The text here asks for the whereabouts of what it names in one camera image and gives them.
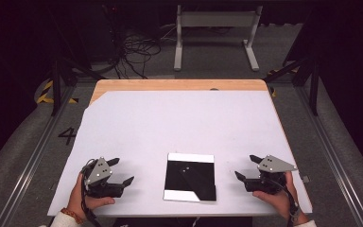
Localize person's right hand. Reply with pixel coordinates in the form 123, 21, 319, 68
252, 171, 301, 220

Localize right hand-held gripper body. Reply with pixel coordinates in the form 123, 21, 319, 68
244, 154, 298, 196

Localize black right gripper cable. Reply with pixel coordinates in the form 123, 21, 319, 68
272, 178, 299, 227

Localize grey wrist strap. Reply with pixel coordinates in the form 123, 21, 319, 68
290, 203, 303, 222

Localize yellow black floor tape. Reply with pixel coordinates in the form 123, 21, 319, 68
36, 79, 79, 105
268, 67, 298, 98

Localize person's left hand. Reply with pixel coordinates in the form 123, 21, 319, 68
66, 172, 116, 218

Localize tangle of black floor cables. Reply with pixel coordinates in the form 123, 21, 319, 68
102, 25, 178, 79

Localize aluminium floor rail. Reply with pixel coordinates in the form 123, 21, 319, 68
296, 86, 363, 227
0, 84, 77, 227

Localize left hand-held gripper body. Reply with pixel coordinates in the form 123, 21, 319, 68
81, 156, 125, 199

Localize white metal stand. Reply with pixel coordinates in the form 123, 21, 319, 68
173, 4, 264, 72

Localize orange bead bracelet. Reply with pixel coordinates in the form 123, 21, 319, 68
60, 206, 85, 225

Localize white table sheet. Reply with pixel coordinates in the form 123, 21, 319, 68
46, 90, 314, 218

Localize person's black pants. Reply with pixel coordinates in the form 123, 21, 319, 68
112, 217, 253, 227

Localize silver photo frame black back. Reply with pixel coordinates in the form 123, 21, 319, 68
163, 152, 217, 202

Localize black metal stand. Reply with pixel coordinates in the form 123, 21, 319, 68
263, 53, 322, 116
45, 6, 107, 116

